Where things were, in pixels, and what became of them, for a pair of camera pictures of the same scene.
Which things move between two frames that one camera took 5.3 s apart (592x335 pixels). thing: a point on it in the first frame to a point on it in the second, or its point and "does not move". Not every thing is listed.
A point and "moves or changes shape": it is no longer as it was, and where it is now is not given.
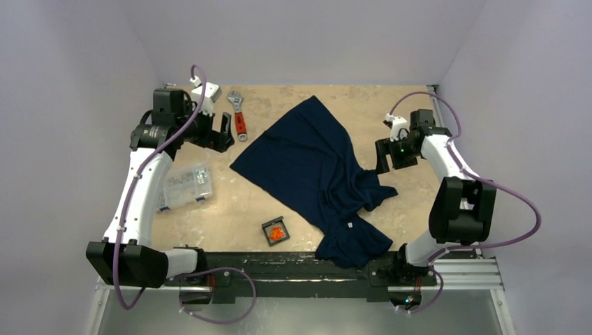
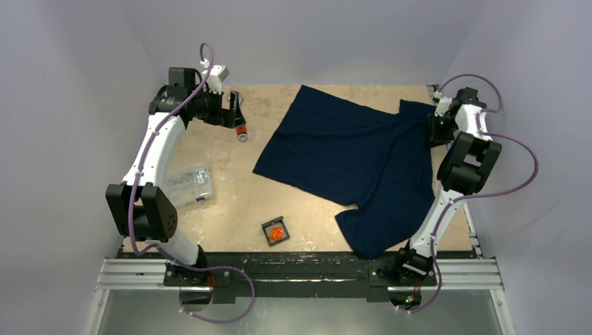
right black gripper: (392, 154) to (437, 128)
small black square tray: (268, 226) does not move
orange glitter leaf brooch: (276, 233) does not move
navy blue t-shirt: (310, 162) moves or changes shape
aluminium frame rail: (472, 275) does not move
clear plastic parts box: (185, 185) does not move
